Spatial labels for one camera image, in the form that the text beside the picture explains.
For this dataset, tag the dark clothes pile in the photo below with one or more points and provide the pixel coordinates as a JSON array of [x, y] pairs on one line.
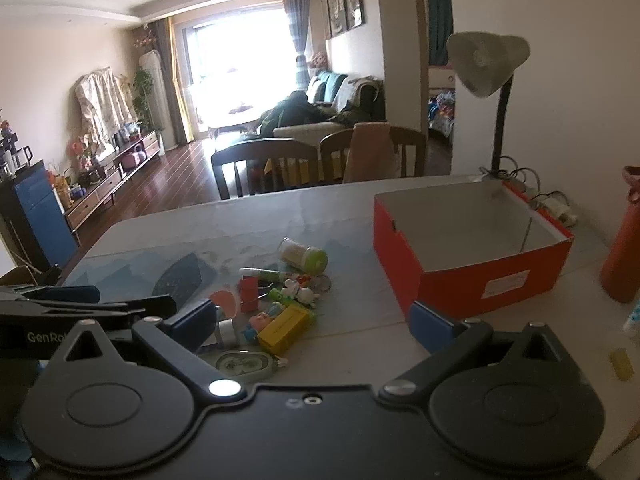
[[290, 110]]

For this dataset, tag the yellow cloth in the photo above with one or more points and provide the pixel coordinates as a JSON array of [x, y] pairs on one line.
[[287, 166]]

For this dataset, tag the pink blue toy figure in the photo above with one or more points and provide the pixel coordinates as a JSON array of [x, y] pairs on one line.
[[260, 322]]

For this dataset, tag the white standing air conditioner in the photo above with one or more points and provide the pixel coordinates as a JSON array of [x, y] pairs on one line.
[[160, 90]]

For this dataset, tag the colourful clothes pile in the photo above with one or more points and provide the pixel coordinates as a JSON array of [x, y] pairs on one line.
[[442, 110]]

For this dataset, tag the red bottle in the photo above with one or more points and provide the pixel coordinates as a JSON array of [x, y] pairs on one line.
[[625, 250]]

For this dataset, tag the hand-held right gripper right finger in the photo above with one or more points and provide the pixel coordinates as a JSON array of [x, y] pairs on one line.
[[430, 327]]

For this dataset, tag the grey desk lamp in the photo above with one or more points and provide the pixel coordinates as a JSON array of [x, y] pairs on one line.
[[480, 60]]

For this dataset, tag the white coffee table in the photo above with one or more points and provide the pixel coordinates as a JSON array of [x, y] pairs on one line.
[[235, 120]]

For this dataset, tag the white green glue pen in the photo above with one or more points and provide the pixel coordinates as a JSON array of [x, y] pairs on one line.
[[260, 274]]

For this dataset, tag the green lid toothpick jar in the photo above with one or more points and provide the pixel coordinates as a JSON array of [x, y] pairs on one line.
[[300, 255]]

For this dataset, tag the sofa with white cushions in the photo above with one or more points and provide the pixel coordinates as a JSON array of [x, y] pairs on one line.
[[300, 132]]

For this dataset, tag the pink round disc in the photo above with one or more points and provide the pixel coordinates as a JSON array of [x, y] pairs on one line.
[[224, 302]]

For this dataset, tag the black kettle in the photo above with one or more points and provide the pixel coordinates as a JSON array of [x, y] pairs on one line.
[[15, 157]]

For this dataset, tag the red cardboard box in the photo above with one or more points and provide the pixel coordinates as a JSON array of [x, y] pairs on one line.
[[450, 285]]

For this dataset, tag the wooden television cabinet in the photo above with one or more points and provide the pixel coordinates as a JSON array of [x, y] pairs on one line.
[[100, 195]]

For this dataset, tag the dark wooden chair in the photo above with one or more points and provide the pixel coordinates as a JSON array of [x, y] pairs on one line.
[[265, 147]]

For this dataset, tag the pink cloth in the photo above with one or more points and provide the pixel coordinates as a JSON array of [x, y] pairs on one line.
[[370, 155]]

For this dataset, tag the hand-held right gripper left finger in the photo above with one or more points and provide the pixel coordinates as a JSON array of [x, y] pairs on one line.
[[192, 321]]

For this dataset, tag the green potted plant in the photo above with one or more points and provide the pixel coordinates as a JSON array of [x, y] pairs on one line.
[[142, 100]]

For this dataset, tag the floral cloth cover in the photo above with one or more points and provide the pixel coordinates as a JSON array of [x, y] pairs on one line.
[[102, 105]]

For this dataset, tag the grey curtain yellow trim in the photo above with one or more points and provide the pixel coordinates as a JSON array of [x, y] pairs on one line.
[[167, 60]]

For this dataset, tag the brown wooden chair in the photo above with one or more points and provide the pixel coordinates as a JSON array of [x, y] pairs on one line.
[[410, 140]]

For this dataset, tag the teal curtain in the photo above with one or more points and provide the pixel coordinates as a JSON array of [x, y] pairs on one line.
[[440, 25]]

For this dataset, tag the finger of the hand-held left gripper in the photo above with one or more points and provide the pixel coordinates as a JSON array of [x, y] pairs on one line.
[[145, 307], [80, 293]]

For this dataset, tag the yellow eraser block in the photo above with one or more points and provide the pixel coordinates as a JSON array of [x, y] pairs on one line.
[[619, 364]]

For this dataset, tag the black blue cabinet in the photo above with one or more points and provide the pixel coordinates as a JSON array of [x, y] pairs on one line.
[[40, 210]]

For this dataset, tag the white blue packet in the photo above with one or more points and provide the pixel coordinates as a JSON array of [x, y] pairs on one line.
[[633, 316]]

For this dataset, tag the clear green correction tape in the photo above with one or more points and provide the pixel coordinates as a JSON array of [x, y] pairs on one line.
[[240, 362]]

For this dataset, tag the flower bouquet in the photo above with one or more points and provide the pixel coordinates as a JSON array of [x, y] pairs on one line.
[[82, 157]]

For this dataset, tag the yellow small box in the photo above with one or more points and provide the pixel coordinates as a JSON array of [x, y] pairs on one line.
[[282, 330]]

